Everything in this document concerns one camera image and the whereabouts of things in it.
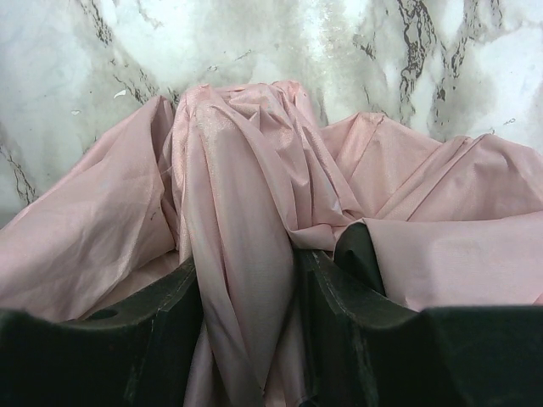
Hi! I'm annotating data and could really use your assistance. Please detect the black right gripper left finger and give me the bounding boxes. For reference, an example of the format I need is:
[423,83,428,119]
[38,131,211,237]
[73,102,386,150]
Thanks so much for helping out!
[1,259,203,406]

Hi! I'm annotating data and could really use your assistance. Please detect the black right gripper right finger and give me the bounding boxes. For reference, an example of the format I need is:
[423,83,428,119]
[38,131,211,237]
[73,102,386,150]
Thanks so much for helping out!
[295,250,542,406]

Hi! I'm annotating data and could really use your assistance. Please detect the pink folding umbrella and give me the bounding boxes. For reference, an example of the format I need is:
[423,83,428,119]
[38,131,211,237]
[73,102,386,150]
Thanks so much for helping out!
[1,81,542,406]

